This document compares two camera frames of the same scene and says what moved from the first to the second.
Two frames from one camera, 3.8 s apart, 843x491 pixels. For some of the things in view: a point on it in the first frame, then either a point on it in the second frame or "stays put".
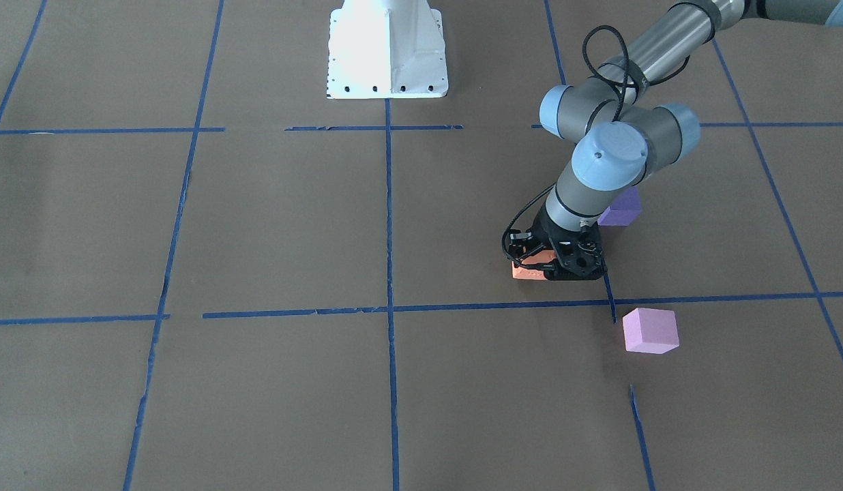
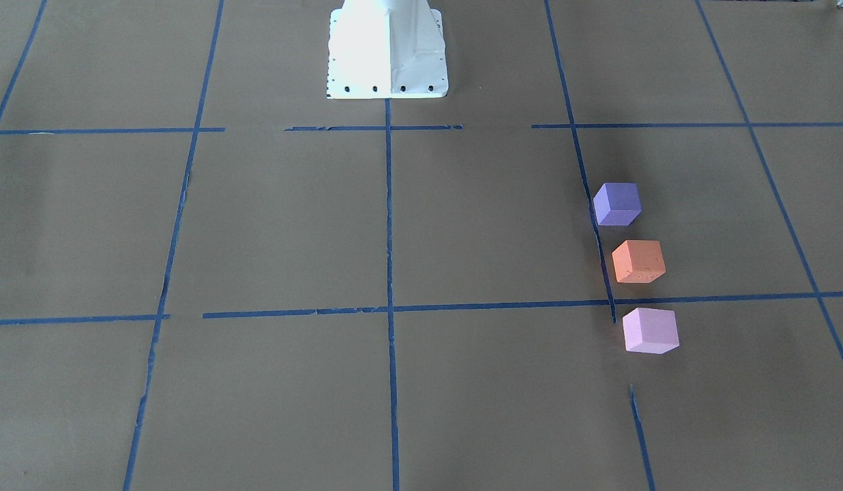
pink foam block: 651,331 stays put
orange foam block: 539,256 -> 638,261
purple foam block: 624,211 stays put
